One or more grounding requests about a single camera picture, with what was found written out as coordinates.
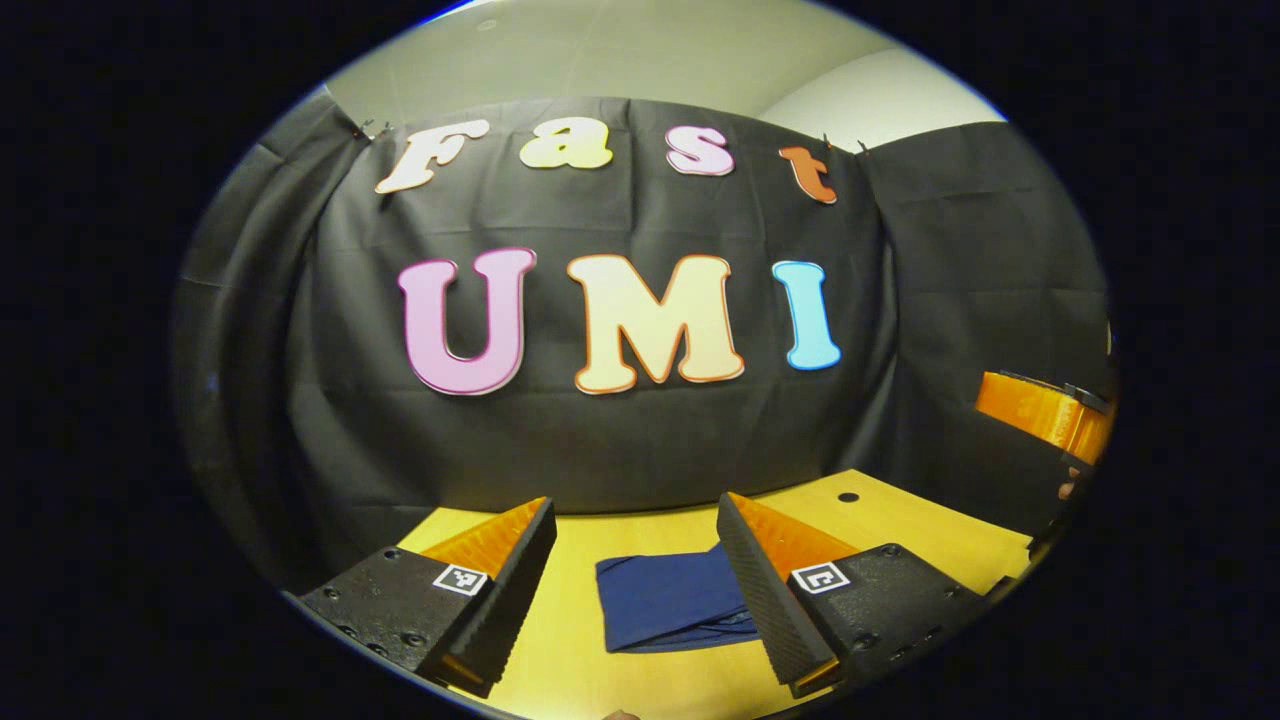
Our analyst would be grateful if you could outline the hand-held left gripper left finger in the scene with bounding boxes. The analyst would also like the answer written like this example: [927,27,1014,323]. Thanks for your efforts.
[298,497,558,698]

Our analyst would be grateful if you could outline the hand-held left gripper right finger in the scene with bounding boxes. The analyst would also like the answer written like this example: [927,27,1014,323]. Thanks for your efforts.
[716,492,986,699]

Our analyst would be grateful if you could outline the blue denim jeans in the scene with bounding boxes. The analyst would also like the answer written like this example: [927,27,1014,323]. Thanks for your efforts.
[596,543,761,654]

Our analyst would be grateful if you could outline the black backdrop cloth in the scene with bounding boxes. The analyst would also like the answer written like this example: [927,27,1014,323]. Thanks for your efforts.
[170,85,1116,591]

